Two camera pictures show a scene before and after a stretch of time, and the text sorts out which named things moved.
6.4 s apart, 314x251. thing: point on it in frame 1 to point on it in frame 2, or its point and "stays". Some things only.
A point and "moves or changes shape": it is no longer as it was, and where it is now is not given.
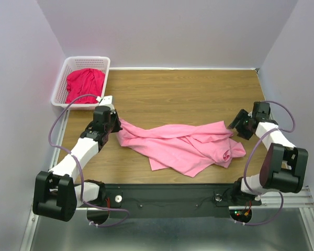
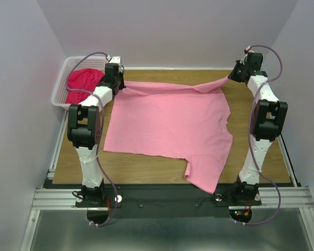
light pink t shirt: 186,149 moves or changes shape
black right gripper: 242,115 to 232,75
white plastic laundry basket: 59,97 stays
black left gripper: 117,127 to 121,85
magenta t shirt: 83,81 stays
